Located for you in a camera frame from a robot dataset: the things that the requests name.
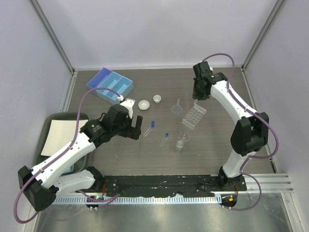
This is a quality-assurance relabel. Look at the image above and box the blue capped test tube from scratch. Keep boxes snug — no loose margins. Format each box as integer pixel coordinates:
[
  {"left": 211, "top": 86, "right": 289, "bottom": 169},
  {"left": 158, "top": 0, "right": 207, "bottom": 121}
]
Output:
[
  {"left": 143, "top": 120, "right": 155, "bottom": 136},
  {"left": 160, "top": 133, "right": 169, "bottom": 147},
  {"left": 144, "top": 122, "right": 156, "bottom": 137}
]

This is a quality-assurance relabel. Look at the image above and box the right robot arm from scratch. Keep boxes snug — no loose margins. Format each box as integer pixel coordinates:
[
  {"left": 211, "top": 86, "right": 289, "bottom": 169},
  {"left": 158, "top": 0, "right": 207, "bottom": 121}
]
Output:
[{"left": 193, "top": 61, "right": 269, "bottom": 191}]

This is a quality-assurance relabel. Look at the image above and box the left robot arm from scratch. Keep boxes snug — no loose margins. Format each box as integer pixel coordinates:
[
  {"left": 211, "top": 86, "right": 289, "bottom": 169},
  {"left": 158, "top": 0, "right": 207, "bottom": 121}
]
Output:
[{"left": 17, "top": 99, "right": 142, "bottom": 212}]

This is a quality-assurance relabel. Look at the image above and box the white evaporating dish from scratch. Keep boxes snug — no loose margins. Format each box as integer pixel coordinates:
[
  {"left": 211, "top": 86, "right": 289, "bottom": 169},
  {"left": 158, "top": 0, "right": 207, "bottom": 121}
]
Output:
[{"left": 138, "top": 100, "right": 150, "bottom": 111}]

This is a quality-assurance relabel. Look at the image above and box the white ceramic crucible cup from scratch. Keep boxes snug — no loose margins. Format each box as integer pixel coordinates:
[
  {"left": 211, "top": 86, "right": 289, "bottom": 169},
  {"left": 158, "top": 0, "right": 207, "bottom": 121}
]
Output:
[{"left": 153, "top": 95, "right": 161, "bottom": 104}]

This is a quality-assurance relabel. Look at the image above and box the clear test tube rack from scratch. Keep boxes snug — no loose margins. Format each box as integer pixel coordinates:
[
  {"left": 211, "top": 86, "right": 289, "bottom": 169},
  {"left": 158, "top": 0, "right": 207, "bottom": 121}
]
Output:
[{"left": 182, "top": 100, "right": 207, "bottom": 130}]

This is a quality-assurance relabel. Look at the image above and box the clear plastic funnel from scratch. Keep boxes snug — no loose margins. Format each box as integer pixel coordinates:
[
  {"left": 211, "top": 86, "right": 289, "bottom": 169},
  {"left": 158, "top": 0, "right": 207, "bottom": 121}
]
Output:
[{"left": 171, "top": 99, "right": 183, "bottom": 115}]

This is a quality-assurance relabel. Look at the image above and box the small glass beaker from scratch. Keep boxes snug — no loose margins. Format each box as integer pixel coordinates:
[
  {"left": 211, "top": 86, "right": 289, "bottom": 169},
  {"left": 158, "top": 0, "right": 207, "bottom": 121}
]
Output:
[{"left": 178, "top": 130, "right": 191, "bottom": 143}]

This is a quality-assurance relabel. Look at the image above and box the blue compartment organizer tray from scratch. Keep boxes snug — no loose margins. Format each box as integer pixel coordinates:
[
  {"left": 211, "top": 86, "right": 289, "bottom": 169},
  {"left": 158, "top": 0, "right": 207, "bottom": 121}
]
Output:
[{"left": 86, "top": 68, "right": 133, "bottom": 105}]

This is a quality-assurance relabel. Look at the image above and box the dark green tray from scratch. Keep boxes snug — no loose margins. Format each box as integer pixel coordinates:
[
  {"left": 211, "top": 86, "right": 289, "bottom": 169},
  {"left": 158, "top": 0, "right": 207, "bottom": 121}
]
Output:
[{"left": 34, "top": 112, "right": 89, "bottom": 175}]

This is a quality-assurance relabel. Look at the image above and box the white paper sheet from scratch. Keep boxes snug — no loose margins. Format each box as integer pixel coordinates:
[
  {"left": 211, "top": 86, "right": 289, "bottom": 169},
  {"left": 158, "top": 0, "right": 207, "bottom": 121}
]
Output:
[{"left": 41, "top": 119, "right": 77, "bottom": 157}]

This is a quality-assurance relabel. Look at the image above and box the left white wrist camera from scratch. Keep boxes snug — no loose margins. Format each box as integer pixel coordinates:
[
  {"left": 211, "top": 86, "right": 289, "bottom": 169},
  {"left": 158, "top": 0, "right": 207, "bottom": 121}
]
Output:
[{"left": 117, "top": 95, "right": 135, "bottom": 119}]

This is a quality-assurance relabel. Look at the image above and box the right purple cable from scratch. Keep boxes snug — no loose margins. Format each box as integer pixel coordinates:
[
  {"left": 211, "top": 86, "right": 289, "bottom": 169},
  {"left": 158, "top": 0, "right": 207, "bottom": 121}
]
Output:
[{"left": 201, "top": 53, "right": 281, "bottom": 211}]

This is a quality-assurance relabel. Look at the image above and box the purple cable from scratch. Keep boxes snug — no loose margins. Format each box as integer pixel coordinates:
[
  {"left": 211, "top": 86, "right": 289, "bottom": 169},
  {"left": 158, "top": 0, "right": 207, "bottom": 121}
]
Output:
[
  {"left": 14, "top": 87, "right": 124, "bottom": 224},
  {"left": 201, "top": 53, "right": 281, "bottom": 211}
]

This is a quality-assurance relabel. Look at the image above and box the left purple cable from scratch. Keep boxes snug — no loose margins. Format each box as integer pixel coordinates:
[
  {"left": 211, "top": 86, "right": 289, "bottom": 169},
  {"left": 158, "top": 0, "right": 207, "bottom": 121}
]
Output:
[{"left": 14, "top": 87, "right": 124, "bottom": 224}]

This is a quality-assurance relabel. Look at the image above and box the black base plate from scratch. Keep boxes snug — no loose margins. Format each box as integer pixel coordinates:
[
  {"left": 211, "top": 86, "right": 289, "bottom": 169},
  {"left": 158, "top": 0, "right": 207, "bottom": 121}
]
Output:
[{"left": 83, "top": 174, "right": 247, "bottom": 198}]

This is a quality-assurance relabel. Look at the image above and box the white slotted cable duct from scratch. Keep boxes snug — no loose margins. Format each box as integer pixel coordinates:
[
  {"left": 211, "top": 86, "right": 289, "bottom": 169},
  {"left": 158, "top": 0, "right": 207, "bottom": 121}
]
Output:
[{"left": 53, "top": 194, "right": 222, "bottom": 205}]

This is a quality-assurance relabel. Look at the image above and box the aluminium rail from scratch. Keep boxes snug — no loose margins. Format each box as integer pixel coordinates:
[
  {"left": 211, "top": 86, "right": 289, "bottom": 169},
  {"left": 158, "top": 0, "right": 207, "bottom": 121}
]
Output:
[{"left": 245, "top": 173, "right": 294, "bottom": 193}]

